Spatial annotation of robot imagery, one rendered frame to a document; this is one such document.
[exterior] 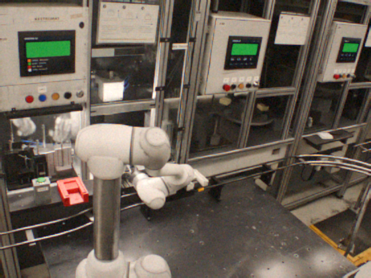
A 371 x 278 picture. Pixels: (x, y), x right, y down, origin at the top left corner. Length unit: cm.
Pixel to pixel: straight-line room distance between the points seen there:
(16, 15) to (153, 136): 81
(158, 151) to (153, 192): 56
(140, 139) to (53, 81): 69
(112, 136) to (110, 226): 36
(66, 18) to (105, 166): 74
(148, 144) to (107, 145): 14
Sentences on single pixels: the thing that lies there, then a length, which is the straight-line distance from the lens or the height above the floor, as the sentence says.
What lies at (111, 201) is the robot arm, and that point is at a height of 125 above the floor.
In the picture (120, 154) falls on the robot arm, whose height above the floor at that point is 145.
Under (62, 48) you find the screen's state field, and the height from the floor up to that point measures 165.
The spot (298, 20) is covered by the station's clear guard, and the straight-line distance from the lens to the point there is 248.
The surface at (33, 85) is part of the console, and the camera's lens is 171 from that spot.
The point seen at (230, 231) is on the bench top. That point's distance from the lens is 213.
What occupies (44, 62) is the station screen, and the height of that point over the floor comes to 159.
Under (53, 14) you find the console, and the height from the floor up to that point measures 180.
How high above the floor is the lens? 205
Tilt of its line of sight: 27 degrees down
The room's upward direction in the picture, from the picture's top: 8 degrees clockwise
